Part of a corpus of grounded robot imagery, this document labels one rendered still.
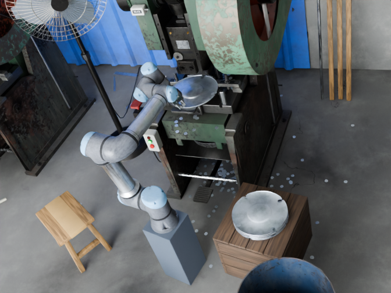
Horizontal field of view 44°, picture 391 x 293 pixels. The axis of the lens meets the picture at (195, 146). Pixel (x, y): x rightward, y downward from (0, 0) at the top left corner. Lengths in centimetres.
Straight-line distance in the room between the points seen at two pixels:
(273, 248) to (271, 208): 22
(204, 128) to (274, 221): 66
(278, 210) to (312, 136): 102
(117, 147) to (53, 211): 109
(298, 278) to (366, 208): 81
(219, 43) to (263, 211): 92
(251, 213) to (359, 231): 69
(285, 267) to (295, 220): 32
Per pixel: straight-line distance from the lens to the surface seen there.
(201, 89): 273
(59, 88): 410
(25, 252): 348
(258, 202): 260
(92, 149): 217
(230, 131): 266
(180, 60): 267
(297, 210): 259
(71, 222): 298
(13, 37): 350
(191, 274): 281
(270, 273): 236
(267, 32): 252
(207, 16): 207
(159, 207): 240
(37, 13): 307
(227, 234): 255
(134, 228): 322
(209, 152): 304
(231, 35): 207
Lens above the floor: 239
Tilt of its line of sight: 42 degrees down
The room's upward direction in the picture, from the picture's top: 18 degrees counter-clockwise
